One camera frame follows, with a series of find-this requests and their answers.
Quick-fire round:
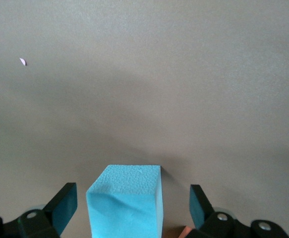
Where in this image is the orange foam block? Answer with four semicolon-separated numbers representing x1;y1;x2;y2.
163;225;193;238

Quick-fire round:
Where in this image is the brown table cover sheet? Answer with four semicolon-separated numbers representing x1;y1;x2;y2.
0;0;289;238

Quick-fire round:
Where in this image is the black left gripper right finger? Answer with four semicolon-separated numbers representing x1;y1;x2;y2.
185;184;236;238

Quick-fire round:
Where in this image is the blue foam block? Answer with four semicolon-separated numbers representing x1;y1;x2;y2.
86;164;165;238

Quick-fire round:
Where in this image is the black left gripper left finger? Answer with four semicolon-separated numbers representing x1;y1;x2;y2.
18;182;78;238

